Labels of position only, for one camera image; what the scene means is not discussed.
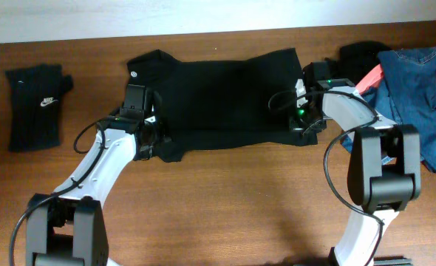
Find black t-shirt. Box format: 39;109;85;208
127;48;318;163

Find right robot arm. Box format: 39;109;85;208
295;61;421;266

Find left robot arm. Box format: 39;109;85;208
18;84;164;265

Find pink paper tag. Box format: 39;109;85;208
355;64;384;95

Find blue denim jeans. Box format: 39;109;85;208
341;45;436;174

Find black Nike sock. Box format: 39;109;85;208
5;64;73;152

